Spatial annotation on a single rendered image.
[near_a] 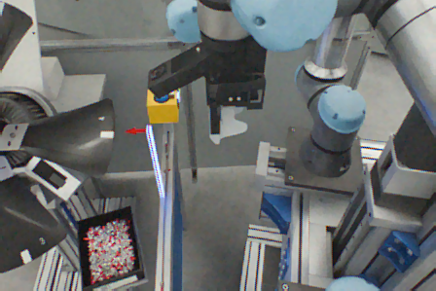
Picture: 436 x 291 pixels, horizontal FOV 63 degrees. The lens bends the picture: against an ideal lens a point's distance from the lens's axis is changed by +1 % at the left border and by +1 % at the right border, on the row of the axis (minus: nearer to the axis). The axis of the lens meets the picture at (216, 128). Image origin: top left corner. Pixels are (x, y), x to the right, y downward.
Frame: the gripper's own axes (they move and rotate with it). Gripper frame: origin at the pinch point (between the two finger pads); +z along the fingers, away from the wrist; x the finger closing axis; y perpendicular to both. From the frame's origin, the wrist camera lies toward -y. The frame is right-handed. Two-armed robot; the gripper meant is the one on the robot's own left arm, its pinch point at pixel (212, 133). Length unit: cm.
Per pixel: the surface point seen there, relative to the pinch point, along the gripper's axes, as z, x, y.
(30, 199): 41, 16, -50
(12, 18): 0, 41, -45
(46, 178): 41, 23, -47
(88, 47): 45, 95, -49
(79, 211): 116, 56, -65
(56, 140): 24, 22, -39
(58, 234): 49, 9, -43
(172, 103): 36, 47, -11
